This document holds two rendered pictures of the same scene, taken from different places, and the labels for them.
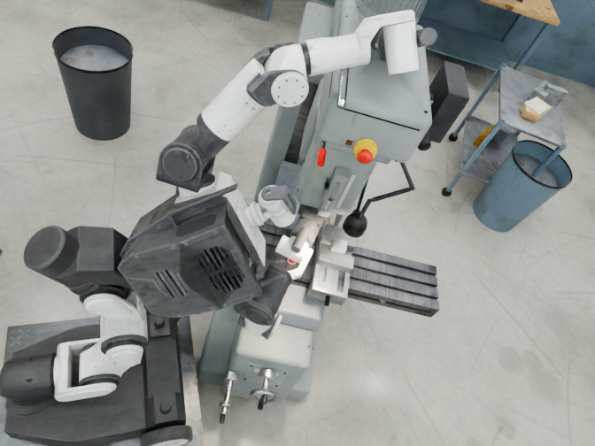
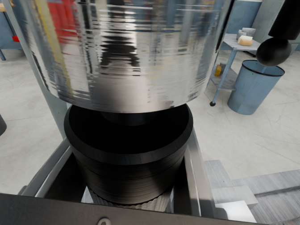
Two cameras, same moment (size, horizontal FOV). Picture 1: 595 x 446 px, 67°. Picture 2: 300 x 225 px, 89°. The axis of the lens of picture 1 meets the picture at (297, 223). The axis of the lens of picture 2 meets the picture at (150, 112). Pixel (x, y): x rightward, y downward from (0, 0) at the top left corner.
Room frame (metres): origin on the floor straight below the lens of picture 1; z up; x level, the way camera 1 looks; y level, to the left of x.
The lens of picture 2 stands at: (1.10, -0.05, 1.30)
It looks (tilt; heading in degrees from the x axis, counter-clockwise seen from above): 39 degrees down; 357
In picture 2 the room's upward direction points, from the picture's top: 5 degrees clockwise
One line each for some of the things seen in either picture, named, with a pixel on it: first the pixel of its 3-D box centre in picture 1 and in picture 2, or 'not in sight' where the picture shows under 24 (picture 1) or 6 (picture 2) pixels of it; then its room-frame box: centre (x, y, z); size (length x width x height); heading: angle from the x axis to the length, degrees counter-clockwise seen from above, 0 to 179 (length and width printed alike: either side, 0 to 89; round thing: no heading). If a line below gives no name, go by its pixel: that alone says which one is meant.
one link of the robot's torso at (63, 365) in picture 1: (86, 368); not in sight; (0.44, 0.53, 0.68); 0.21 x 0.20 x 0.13; 122
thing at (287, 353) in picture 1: (274, 307); not in sight; (1.12, -0.05, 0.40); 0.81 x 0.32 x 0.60; 10
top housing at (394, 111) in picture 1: (374, 78); not in sight; (1.16, -0.05, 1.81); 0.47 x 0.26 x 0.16; 10
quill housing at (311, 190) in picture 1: (336, 163); not in sight; (1.15, -0.05, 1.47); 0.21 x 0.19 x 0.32; 100
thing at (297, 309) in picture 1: (289, 268); not in sight; (1.14, -0.05, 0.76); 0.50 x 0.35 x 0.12; 10
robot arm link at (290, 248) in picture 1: (296, 242); not in sight; (0.94, -0.02, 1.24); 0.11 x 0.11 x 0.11; 85
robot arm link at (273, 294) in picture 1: (266, 297); not in sight; (0.62, 0.00, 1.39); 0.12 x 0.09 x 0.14; 177
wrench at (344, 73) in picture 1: (343, 76); not in sight; (0.98, 0.03, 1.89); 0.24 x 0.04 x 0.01; 11
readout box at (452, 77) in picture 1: (443, 103); not in sight; (1.50, -0.32, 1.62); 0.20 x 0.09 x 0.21; 10
